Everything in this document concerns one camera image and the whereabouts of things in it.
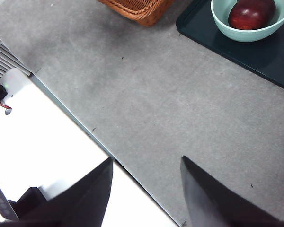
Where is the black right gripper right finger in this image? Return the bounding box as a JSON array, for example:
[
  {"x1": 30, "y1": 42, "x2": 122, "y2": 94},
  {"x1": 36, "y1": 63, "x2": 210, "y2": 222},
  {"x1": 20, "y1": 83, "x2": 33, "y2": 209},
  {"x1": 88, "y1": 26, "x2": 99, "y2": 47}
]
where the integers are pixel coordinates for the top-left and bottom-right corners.
[{"x1": 180, "y1": 155, "x2": 284, "y2": 227}]

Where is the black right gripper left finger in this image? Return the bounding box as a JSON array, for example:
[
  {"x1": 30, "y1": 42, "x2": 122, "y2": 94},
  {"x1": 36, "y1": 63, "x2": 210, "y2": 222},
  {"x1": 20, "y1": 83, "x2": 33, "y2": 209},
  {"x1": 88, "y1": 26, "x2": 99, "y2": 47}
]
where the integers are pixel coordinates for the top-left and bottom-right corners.
[{"x1": 21, "y1": 157, "x2": 114, "y2": 227}]

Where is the teal ribbed bowl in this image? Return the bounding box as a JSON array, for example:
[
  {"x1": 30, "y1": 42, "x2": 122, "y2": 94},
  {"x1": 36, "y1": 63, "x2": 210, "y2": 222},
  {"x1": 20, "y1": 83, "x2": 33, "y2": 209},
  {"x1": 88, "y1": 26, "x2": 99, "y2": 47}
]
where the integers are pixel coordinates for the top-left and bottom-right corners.
[{"x1": 210, "y1": 0, "x2": 284, "y2": 43}]

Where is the dark red plum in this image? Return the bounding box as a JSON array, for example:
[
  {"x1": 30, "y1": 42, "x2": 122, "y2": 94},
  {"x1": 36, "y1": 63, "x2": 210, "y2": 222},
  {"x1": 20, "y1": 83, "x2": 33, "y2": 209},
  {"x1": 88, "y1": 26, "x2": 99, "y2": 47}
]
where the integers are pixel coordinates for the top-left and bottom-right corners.
[{"x1": 228, "y1": 0, "x2": 276, "y2": 31}]

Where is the black rectangular tray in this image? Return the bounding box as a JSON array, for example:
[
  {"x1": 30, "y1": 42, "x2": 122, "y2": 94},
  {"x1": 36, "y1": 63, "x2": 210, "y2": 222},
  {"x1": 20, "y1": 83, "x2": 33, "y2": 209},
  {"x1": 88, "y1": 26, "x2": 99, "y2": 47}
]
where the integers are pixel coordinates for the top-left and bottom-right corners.
[{"x1": 176, "y1": 0, "x2": 284, "y2": 94}]

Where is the grey ribbed panel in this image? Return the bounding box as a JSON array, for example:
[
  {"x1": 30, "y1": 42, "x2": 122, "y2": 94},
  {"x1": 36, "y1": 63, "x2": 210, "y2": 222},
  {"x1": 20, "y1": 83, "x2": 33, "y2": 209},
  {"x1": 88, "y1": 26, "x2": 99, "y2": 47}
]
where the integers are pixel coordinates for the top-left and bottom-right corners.
[{"x1": 0, "y1": 4, "x2": 32, "y2": 81}]

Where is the brown wicker basket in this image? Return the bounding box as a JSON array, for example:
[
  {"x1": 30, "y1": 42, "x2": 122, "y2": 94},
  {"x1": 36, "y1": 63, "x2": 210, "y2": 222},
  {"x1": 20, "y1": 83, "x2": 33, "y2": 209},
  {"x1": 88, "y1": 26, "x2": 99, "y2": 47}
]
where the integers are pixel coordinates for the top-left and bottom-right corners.
[{"x1": 96, "y1": 0, "x2": 175, "y2": 27}]

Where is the grey camera bar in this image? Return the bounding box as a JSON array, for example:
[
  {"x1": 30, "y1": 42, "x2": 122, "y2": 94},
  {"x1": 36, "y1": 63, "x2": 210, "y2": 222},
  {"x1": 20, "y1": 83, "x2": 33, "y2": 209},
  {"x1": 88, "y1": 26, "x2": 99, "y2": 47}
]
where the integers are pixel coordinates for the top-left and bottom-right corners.
[{"x1": 0, "y1": 182, "x2": 19, "y2": 221}]

